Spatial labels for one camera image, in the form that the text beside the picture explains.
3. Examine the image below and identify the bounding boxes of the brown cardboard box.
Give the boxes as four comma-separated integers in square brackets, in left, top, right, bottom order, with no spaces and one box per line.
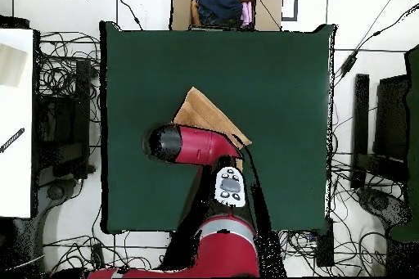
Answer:
[169,0,284,32]

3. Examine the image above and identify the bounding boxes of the black chair frame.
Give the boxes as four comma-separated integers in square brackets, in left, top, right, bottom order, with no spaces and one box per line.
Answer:
[349,73,410,190]

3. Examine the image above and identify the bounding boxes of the black cable tangle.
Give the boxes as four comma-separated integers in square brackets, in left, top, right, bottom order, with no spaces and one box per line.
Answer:
[37,31,101,123]

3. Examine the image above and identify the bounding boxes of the thin black cable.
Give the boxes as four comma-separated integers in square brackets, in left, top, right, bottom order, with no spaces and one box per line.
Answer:
[110,0,144,31]

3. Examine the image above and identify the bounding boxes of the pink garment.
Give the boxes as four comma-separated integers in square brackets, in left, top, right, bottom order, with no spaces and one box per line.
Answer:
[240,1,255,29]

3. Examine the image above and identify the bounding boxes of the black striped tool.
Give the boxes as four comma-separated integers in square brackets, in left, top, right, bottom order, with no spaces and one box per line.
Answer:
[0,127,26,154]

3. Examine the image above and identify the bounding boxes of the black cable with adapter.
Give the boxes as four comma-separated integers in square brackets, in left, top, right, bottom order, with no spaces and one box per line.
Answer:
[333,0,419,87]

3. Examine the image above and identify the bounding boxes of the dark green table cloth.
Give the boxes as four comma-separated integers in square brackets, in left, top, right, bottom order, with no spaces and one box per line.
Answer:
[99,20,336,236]

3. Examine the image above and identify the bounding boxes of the beige paper sheet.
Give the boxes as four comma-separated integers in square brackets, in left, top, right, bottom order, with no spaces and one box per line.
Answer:
[0,43,29,88]

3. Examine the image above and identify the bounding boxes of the black chair base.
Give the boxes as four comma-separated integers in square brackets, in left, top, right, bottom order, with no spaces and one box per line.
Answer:
[356,187,412,227]

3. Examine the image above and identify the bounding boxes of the grey chair base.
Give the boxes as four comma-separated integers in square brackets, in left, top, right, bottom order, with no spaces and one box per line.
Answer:
[35,178,79,216]

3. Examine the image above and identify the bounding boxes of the tan garment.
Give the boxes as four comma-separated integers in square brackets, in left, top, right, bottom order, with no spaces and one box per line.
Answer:
[190,0,202,27]

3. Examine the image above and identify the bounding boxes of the tan terry towel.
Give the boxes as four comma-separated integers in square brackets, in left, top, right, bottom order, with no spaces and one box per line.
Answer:
[173,86,253,172]

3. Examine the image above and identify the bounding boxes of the white desk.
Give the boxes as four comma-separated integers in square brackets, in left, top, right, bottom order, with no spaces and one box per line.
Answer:
[0,28,34,218]

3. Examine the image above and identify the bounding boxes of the dark blue jeans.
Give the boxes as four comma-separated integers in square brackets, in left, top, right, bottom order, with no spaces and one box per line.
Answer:
[195,0,244,28]

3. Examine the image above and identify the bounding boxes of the dark green fabric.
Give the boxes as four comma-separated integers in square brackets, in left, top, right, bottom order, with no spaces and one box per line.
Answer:
[389,44,419,242]

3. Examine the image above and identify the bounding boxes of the black equipment cart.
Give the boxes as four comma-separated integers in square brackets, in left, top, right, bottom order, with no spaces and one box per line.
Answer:
[34,59,96,180]

